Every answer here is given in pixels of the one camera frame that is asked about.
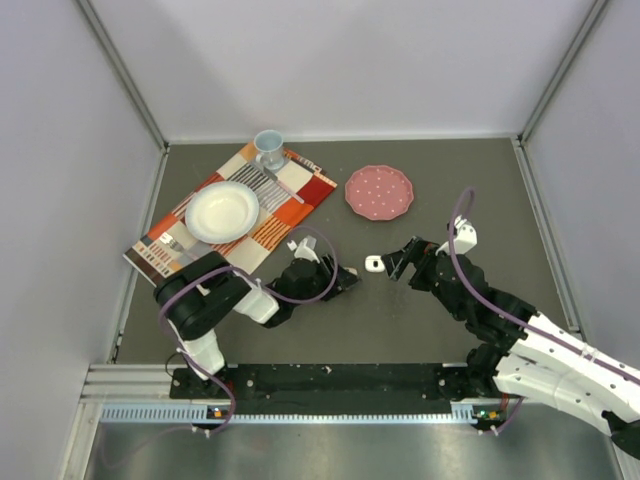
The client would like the white earbuds charging case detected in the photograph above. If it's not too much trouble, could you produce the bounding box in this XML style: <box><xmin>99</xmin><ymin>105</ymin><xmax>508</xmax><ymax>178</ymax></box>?
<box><xmin>364</xmin><ymin>255</ymin><xmax>386</xmax><ymax>273</ymax></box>

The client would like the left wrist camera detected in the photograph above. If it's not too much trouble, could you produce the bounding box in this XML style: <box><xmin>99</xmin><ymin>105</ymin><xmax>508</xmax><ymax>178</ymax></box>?
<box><xmin>286</xmin><ymin>235</ymin><xmax>320</xmax><ymax>263</ymax></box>

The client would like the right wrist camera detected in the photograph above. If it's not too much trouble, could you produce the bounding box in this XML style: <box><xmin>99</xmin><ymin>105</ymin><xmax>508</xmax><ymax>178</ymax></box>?
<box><xmin>436</xmin><ymin>216</ymin><xmax>477</xmax><ymax>255</ymax></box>

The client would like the patchwork placemat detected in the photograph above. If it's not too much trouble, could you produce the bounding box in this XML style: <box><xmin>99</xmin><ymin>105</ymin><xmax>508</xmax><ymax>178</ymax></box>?
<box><xmin>124</xmin><ymin>143</ymin><xmax>337</xmax><ymax>285</ymax></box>

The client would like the fork with pink handle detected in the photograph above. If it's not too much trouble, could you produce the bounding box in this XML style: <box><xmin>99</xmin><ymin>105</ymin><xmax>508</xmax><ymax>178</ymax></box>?
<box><xmin>160</xmin><ymin>233</ymin><xmax>198</xmax><ymax>260</ymax></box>

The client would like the knife with pink handle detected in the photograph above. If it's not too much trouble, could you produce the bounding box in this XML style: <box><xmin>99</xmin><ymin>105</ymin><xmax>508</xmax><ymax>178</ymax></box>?
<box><xmin>250</xmin><ymin>161</ymin><xmax>305</xmax><ymax>204</ymax></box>

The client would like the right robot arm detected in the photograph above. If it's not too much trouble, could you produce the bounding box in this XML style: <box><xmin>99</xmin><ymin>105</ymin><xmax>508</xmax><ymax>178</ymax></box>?
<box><xmin>380</xmin><ymin>237</ymin><xmax>639</xmax><ymax>457</ymax></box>

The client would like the light blue cup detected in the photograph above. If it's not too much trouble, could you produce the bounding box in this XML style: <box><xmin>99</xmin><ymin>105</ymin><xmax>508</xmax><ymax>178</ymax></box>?
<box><xmin>253</xmin><ymin>130</ymin><xmax>285</xmax><ymax>172</ymax></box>

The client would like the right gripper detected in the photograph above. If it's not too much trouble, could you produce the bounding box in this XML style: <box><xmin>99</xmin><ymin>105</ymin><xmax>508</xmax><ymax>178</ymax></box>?
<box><xmin>382</xmin><ymin>236</ymin><xmax>466</xmax><ymax>321</ymax></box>

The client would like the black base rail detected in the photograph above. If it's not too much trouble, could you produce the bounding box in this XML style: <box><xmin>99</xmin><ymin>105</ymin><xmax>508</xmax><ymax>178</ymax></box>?
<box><xmin>169</xmin><ymin>362</ymin><xmax>481</xmax><ymax>416</ymax></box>

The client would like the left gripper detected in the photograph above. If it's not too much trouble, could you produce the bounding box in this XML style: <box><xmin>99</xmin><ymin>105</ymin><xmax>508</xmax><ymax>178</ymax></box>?
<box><xmin>291</xmin><ymin>252</ymin><xmax>360</xmax><ymax>307</ymax></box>

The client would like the white bowl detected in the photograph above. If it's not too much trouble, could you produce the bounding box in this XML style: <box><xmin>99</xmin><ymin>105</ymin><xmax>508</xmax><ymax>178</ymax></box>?
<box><xmin>185</xmin><ymin>181</ymin><xmax>260</xmax><ymax>244</ymax></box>

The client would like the pink dotted plate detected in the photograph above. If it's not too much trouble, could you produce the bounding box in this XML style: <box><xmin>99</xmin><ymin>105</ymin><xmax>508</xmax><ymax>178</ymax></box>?
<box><xmin>345</xmin><ymin>165</ymin><xmax>414</xmax><ymax>221</ymax></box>

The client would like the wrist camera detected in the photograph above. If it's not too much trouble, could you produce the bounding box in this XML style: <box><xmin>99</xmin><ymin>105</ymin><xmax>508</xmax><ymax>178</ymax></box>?
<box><xmin>286</xmin><ymin>235</ymin><xmax>320</xmax><ymax>263</ymax></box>
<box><xmin>436</xmin><ymin>216</ymin><xmax>477</xmax><ymax>255</ymax></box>

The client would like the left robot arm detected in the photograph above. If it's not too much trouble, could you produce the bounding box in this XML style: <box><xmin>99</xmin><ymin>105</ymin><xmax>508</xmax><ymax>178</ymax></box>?
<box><xmin>153</xmin><ymin>252</ymin><xmax>360</xmax><ymax>397</ymax></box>

